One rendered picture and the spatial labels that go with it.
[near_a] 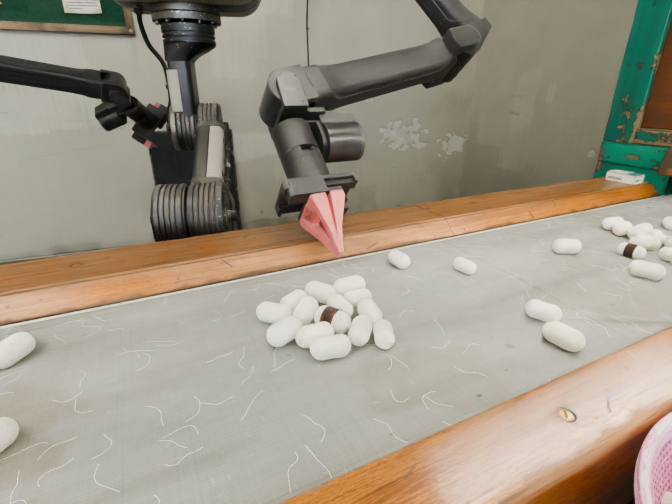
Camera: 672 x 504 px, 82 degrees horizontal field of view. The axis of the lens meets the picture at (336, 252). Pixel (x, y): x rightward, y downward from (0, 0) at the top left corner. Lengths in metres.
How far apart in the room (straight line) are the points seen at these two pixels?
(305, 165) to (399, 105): 2.23
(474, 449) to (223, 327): 0.25
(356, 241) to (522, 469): 0.37
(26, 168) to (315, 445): 2.35
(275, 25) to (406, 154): 1.13
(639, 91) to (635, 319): 0.73
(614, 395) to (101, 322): 0.44
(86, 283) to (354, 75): 0.46
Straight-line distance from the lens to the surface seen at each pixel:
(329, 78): 0.63
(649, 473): 0.28
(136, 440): 0.31
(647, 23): 1.16
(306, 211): 0.50
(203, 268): 0.49
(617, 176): 1.07
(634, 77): 1.15
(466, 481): 0.25
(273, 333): 0.35
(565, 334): 0.40
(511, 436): 0.27
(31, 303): 0.50
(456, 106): 2.97
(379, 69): 0.69
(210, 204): 0.72
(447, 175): 3.02
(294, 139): 0.54
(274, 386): 0.32
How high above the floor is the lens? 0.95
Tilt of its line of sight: 23 degrees down
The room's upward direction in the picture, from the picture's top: straight up
